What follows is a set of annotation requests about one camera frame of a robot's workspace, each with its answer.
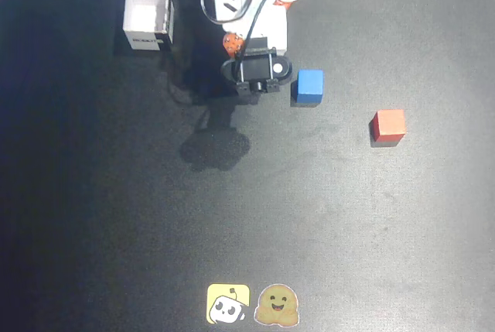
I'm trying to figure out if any red cube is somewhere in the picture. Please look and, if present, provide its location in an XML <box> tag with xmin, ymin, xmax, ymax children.
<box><xmin>369</xmin><ymin>108</ymin><xmax>407</xmax><ymax>144</ymax></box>

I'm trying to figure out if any blue cube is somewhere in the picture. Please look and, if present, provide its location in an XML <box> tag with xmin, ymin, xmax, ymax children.
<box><xmin>290</xmin><ymin>69</ymin><xmax>325</xmax><ymax>108</ymax></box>

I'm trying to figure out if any black webcam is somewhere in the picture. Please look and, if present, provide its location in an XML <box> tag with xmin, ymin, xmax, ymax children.
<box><xmin>220</xmin><ymin>37</ymin><xmax>293</xmax><ymax>97</ymax></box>

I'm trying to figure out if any open white cardboard box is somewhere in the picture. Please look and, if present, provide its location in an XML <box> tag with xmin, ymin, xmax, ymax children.
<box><xmin>122</xmin><ymin>0</ymin><xmax>176</xmax><ymax>53</ymax></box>

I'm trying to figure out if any black table mat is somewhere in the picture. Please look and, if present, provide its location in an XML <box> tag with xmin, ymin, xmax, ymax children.
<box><xmin>0</xmin><ymin>0</ymin><xmax>495</xmax><ymax>332</ymax></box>

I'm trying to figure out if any yellow robot sticker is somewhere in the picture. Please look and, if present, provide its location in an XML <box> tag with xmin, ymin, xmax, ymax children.
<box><xmin>206</xmin><ymin>283</ymin><xmax>251</xmax><ymax>325</ymax></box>

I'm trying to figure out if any hugging face emoji sticker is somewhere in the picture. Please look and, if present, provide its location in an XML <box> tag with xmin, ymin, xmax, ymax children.
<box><xmin>253</xmin><ymin>282</ymin><xmax>301</xmax><ymax>327</ymax></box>

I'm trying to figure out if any black camera cable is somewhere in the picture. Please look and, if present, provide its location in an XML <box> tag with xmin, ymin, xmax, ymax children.
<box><xmin>234</xmin><ymin>0</ymin><xmax>288</xmax><ymax>60</ymax></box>

